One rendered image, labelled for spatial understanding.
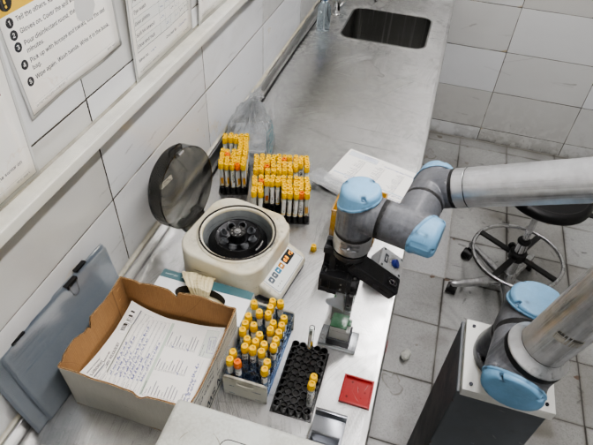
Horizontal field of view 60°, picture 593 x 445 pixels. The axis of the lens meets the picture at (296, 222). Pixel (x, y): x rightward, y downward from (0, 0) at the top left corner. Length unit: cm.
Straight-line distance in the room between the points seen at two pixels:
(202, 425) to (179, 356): 37
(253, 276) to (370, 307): 31
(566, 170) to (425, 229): 24
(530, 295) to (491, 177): 30
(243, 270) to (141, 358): 30
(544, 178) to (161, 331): 84
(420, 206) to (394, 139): 100
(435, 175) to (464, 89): 253
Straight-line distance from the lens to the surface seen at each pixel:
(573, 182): 93
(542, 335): 98
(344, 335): 122
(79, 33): 108
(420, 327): 245
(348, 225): 94
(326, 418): 114
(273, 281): 131
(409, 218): 91
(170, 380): 116
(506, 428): 139
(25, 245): 105
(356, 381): 123
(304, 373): 120
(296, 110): 202
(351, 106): 208
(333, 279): 105
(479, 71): 346
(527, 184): 94
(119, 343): 123
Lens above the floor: 194
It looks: 44 degrees down
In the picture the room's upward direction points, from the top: 4 degrees clockwise
